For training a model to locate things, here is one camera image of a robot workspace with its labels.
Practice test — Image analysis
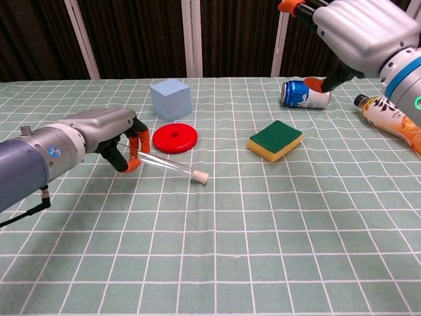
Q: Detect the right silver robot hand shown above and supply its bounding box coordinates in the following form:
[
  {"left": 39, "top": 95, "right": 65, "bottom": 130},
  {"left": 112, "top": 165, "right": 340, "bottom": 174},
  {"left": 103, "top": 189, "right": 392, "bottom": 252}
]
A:
[{"left": 278, "top": 0, "right": 418, "bottom": 93}]

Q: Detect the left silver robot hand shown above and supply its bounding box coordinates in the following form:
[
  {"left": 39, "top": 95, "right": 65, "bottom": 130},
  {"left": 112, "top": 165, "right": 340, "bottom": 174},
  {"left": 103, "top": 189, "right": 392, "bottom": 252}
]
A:
[{"left": 57, "top": 107, "right": 151, "bottom": 174}]

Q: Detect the transparent glass test tube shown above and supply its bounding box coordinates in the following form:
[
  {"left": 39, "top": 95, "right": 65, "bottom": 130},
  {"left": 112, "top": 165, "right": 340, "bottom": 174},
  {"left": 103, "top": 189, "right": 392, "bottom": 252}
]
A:
[{"left": 116, "top": 142, "right": 199, "bottom": 181}]

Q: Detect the small white stopper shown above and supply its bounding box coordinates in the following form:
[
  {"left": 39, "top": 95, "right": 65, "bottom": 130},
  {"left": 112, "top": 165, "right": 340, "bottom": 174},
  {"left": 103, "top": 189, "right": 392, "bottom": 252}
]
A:
[{"left": 190, "top": 170, "right": 210, "bottom": 186}]

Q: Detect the light blue cube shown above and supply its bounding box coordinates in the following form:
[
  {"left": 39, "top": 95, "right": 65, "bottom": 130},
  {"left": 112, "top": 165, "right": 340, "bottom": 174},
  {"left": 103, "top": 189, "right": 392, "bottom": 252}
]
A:
[{"left": 149, "top": 78, "right": 193, "bottom": 121}]

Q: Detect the red disc with hole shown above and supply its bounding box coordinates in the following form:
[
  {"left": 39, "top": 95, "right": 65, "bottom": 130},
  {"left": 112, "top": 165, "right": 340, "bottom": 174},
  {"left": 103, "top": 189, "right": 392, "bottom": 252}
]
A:
[{"left": 152, "top": 122, "right": 199, "bottom": 154}]

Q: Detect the blue and white drink can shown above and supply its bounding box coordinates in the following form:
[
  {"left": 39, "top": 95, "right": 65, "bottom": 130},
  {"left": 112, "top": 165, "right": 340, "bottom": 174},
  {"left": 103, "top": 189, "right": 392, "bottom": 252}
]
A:
[{"left": 280, "top": 79, "right": 332, "bottom": 110}]

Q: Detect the orange juice bottle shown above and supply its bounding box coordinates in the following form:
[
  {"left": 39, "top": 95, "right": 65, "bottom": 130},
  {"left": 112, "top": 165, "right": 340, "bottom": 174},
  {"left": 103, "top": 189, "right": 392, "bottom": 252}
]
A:
[{"left": 353, "top": 93, "right": 421, "bottom": 155}]

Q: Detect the green and yellow sponge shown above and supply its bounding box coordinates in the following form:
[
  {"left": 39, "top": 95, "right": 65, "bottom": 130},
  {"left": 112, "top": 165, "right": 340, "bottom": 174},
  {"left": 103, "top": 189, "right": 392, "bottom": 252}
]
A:
[{"left": 247, "top": 120, "right": 303, "bottom": 163}]

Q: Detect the green checked tablecloth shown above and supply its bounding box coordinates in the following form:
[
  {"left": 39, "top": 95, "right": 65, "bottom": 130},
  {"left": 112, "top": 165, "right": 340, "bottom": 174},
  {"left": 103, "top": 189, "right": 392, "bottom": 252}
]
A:
[{"left": 0, "top": 72, "right": 421, "bottom": 316}]

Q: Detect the white screen frame post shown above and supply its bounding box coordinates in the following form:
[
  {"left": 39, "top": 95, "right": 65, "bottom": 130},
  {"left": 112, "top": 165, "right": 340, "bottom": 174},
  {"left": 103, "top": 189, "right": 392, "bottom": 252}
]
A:
[
  {"left": 270, "top": 9, "right": 293, "bottom": 78},
  {"left": 180, "top": 0, "right": 204, "bottom": 79},
  {"left": 64, "top": 0, "right": 101, "bottom": 80},
  {"left": 406, "top": 0, "right": 421, "bottom": 21}
]

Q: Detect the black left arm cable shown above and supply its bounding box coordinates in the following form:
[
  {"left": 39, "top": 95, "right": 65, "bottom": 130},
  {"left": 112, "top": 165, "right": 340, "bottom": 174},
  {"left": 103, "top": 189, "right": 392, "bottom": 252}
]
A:
[{"left": 0, "top": 184, "right": 52, "bottom": 228}]

